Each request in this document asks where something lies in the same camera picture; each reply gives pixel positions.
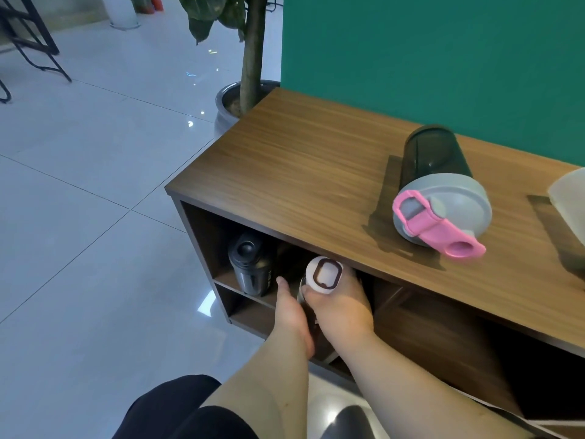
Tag dark shaker with pink lid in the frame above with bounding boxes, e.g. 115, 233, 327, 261
392, 124, 493, 260

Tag white tall pot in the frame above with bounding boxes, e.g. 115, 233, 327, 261
98, 0, 141, 30

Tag grey round plant pot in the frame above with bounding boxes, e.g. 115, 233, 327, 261
214, 79, 280, 138

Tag person's left hand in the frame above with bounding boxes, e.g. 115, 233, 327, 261
274, 276, 316, 360

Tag person's left forearm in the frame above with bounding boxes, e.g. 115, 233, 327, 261
200, 331, 314, 439

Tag wooden cabinet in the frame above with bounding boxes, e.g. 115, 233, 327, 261
164, 86, 585, 439

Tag person's right hand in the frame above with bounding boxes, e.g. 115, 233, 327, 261
301, 265, 375, 348

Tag white-lidded cream bottle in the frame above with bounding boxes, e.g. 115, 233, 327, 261
297, 255, 344, 312

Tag person's left leg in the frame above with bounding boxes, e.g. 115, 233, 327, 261
112, 374, 259, 439

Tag frosted bottle with black lid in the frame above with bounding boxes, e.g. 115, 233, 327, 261
547, 167, 585, 248

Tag high table black legs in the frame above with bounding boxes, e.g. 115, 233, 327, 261
0, 0, 60, 56

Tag person's right forearm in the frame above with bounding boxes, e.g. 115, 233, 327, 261
338, 326, 536, 439

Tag large green leafy plant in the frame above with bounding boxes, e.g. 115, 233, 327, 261
177, 0, 280, 116

